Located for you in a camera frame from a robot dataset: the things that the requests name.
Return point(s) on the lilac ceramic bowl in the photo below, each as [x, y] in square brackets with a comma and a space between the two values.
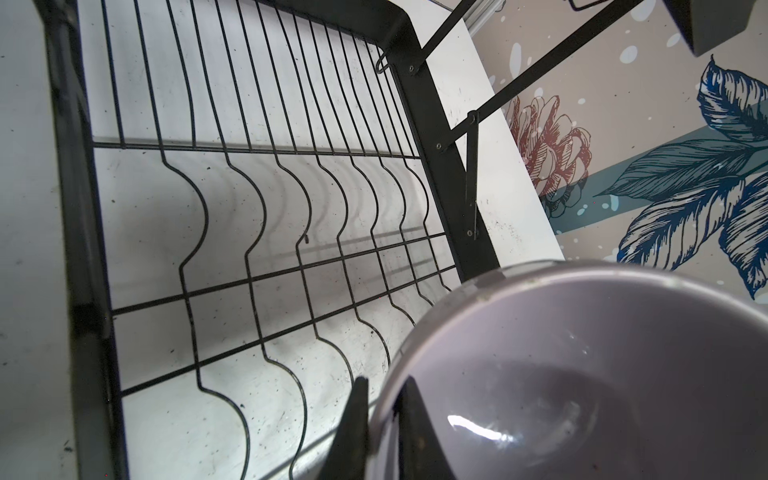
[583, 370]

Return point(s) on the black two-tier dish rack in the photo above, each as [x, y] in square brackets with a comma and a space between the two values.
[261, 199]

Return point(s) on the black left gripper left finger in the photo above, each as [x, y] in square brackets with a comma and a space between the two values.
[346, 458]

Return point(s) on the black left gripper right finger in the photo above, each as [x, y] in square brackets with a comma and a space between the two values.
[420, 455]

